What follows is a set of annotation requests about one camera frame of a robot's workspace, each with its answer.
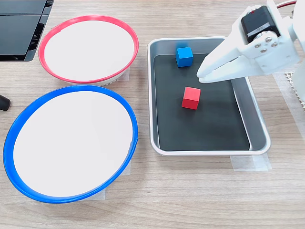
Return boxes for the clear tape strip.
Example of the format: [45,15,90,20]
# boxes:
[80,187,107,201]
[230,154,272,172]

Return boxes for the black flat device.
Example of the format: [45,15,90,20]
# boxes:
[0,0,55,62]

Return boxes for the silver metal tray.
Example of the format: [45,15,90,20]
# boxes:
[147,37,272,156]

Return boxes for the white mesh base mat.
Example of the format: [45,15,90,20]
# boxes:
[285,71,305,113]

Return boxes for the blue-rimmed white dish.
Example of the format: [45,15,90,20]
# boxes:
[2,85,139,204]

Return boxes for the black tray liner mat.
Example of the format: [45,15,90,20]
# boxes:
[153,53,251,152]

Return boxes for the red cube block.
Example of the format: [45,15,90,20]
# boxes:
[181,86,201,110]

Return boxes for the red-rimmed white dish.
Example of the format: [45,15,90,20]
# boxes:
[38,15,140,87]

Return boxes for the blue cube block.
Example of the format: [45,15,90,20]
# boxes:
[175,46,193,68]

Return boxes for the black rounded object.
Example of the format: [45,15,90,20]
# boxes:
[0,94,11,111]

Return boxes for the red servo cable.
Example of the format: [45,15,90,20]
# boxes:
[275,0,298,8]

